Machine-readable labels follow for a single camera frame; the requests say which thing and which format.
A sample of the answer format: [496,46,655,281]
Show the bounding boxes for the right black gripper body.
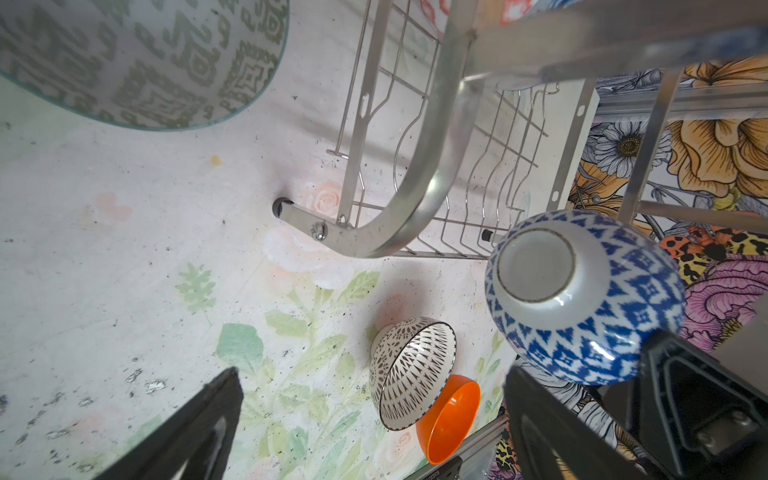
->
[602,330,767,479]

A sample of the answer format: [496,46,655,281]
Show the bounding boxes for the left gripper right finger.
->
[504,366,647,479]

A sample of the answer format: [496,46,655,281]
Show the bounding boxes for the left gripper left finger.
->
[98,367,244,479]

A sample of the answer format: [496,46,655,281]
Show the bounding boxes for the silver wire dish rack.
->
[272,1,767,260]

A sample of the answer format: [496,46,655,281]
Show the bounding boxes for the green patterned bowl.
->
[1,0,290,131]

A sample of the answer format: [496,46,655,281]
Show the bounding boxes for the orange plastic bowl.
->
[416,374,482,465]

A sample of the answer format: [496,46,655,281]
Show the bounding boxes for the white black lattice bowl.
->
[369,316,457,431]

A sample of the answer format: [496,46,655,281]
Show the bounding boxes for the aluminium front rail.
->
[406,415,506,480]

